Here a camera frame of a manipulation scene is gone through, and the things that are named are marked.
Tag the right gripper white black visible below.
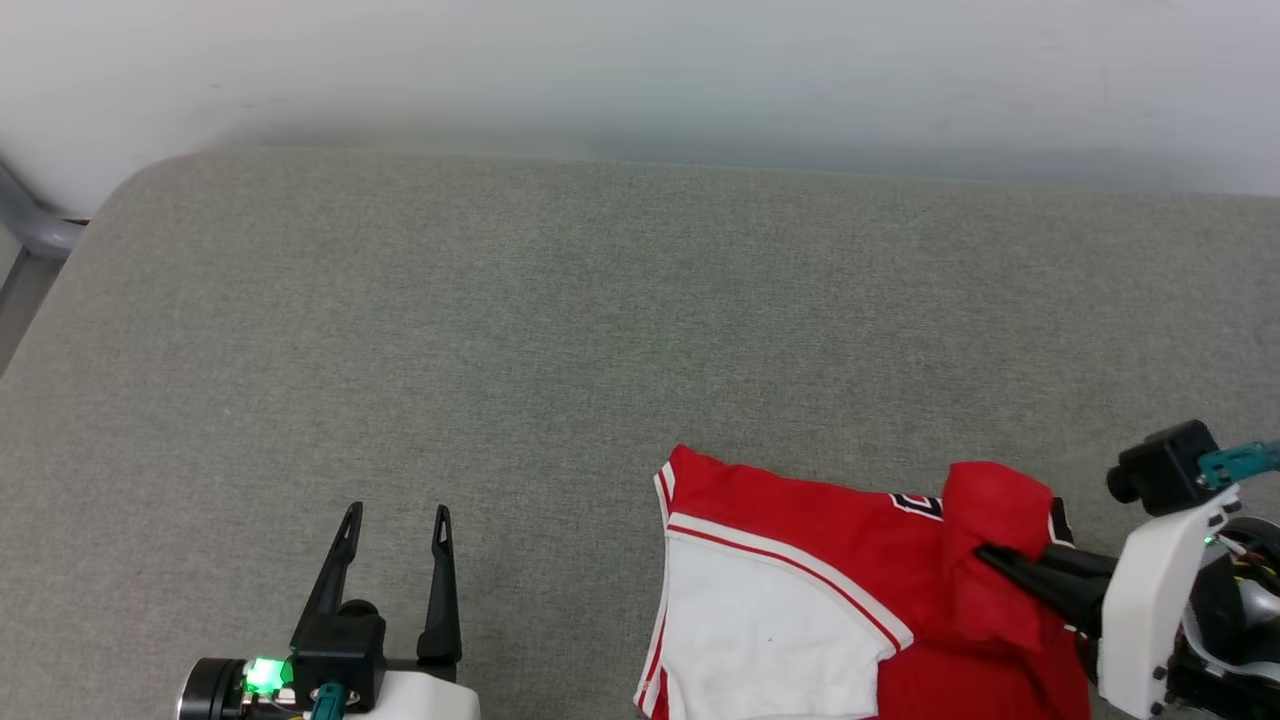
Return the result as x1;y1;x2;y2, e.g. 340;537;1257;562
974;484;1242;720

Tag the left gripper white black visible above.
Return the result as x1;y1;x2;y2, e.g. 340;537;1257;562
179;501;482;720

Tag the red white basketball jersey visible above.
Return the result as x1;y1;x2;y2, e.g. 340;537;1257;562
633;443;1103;720

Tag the teal right camera cable connector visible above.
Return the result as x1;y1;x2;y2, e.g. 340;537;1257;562
1197;439;1280;491

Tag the grey metal frame tube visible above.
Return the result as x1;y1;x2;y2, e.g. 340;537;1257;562
0;160;89;373

